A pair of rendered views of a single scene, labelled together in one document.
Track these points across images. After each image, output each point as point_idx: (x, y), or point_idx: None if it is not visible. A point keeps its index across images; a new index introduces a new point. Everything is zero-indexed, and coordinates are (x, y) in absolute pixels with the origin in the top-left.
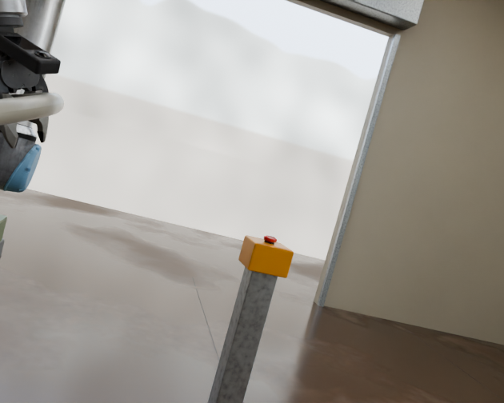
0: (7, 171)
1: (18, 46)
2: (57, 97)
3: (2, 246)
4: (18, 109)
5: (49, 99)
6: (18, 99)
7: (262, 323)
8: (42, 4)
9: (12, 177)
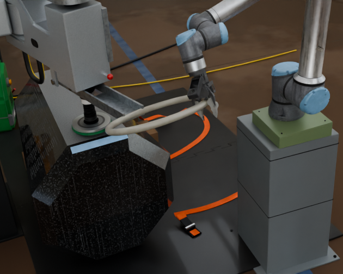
0: (298, 104)
1: (189, 87)
2: (168, 118)
3: (336, 138)
4: (143, 128)
5: (160, 120)
6: (145, 124)
7: None
8: (309, 7)
9: (300, 107)
